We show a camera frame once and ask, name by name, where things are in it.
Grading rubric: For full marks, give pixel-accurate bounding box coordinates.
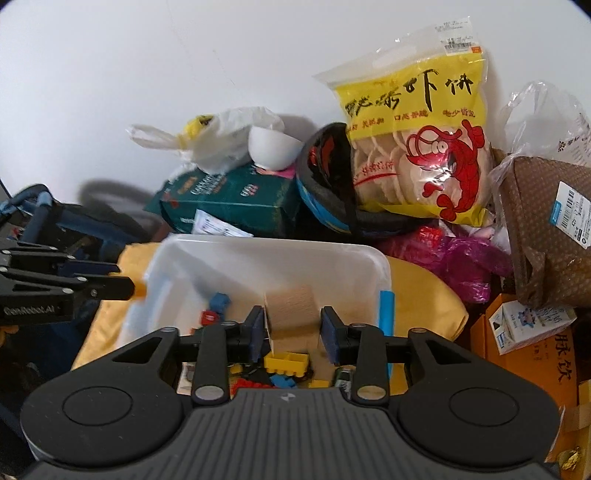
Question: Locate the small race car toy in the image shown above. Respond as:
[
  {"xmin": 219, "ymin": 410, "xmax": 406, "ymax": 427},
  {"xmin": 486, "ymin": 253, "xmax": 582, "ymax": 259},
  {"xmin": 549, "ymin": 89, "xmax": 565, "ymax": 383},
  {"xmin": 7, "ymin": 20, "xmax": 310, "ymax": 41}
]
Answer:
[{"xmin": 332, "ymin": 365, "xmax": 356, "ymax": 399}]

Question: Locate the orange block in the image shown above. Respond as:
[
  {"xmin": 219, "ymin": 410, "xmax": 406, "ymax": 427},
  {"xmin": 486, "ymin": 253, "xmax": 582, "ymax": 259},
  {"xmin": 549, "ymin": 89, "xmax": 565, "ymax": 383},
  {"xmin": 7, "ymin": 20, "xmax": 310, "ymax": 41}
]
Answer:
[{"xmin": 132, "ymin": 281, "xmax": 147, "ymax": 299}]

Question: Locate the light blue block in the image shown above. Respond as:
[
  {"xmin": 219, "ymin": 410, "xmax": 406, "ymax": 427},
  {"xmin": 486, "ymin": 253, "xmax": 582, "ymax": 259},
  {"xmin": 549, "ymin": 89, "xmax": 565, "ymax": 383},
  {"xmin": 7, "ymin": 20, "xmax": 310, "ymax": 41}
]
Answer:
[{"xmin": 208, "ymin": 292, "xmax": 231, "ymax": 318}]

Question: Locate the blue black stroller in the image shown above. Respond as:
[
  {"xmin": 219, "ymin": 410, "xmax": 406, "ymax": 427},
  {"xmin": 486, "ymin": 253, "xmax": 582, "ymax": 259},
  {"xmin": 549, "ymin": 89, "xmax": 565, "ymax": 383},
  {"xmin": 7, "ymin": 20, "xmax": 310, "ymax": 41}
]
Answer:
[{"xmin": 1, "ymin": 184, "xmax": 150, "ymax": 265}]

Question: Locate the white plastic bin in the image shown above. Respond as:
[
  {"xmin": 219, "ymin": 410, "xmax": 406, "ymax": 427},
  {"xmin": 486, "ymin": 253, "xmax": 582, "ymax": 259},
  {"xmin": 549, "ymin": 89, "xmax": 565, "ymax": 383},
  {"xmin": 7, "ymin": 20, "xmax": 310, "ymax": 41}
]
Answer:
[{"xmin": 116, "ymin": 235, "xmax": 394, "ymax": 346}]

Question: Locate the yellow cloth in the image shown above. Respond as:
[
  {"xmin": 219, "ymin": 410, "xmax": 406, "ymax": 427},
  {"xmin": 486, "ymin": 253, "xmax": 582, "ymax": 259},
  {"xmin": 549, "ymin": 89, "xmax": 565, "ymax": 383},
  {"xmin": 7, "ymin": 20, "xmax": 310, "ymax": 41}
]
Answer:
[{"xmin": 71, "ymin": 243, "xmax": 469, "ymax": 395}]

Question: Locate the yellow brick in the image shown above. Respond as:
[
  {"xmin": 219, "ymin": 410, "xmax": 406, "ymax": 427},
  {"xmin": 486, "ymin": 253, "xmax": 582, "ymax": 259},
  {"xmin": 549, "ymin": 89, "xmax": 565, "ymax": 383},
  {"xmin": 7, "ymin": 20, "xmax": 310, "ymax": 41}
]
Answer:
[{"xmin": 263, "ymin": 352, "xmax": 310, "ymax": 378}]

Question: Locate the magenta plastic bag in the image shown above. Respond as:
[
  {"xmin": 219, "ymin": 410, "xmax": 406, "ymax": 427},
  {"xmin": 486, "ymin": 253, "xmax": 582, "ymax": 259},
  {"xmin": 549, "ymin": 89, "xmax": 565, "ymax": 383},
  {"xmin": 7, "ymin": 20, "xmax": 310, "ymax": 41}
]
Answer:
[{"xmin": 378, "ymin": 224, "xmax": 513, "ymax": 304}]

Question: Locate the dark green box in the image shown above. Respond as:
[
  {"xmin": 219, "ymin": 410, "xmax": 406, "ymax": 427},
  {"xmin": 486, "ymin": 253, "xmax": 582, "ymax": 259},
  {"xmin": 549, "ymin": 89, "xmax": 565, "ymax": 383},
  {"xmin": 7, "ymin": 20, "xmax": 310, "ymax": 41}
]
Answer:
[{"xmin": 144, "ymin": 163, "xmax": 301, "ymax": 238}]

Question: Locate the white plastic bag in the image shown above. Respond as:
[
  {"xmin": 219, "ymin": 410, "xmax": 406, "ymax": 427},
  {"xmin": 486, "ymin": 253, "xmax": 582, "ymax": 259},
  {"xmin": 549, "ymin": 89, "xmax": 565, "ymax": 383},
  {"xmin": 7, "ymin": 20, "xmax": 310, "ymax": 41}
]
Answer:
[{"xmin": 127, "ymin": 107, "xmax": 284, "ymax": 181}]

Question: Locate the orange cardboard box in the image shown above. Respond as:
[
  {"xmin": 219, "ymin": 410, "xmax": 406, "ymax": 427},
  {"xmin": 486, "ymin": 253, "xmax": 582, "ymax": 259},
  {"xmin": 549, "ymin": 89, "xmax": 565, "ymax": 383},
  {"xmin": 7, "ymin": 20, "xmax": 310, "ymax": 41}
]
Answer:
[{"xmin": 469, "ymin": 293, "xmax": 591, "ymax": 462}]

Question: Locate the black helmet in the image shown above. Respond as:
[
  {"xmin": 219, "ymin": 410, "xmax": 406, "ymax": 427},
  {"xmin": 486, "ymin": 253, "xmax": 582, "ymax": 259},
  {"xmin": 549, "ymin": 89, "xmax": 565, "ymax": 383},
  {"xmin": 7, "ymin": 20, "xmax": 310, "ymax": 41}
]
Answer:
[{"xmin": 295, "ymin": 122, "xmax": 429, "ymax": 240}]

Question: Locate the white bowl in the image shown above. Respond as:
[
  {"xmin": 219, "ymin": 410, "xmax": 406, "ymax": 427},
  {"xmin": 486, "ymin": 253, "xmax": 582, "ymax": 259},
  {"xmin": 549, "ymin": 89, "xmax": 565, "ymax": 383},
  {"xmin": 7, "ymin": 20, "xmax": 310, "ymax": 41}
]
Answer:
[{"xmin": 247, "ymin": 127, "xmax": 304, "ymax": 171}]

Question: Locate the brown dotted paper bag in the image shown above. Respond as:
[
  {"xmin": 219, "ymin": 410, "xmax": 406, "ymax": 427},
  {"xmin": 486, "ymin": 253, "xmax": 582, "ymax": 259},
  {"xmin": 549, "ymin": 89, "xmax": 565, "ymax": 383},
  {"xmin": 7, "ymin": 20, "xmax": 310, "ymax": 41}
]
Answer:
[{"xmin": 499, "ymin": 156, "xmax": 590, "ymax": 308}]

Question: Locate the shrimp cracker bag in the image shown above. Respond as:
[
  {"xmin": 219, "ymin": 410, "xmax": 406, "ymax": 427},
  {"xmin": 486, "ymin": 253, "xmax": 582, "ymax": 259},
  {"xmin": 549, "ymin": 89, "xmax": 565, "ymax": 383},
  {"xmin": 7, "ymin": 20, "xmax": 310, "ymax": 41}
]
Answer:
[{"xmin": 316, "ymin": 17, "xmax": 492, "ymax": 228}]

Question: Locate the clear plastic bag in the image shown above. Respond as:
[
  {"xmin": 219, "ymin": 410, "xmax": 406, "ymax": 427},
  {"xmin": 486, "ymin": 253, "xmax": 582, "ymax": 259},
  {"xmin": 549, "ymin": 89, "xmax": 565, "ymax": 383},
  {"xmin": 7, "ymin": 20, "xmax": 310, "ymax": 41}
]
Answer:
[{"xmin": 489, "ymin": 81, "xmax": 590, "ymax": 186}]

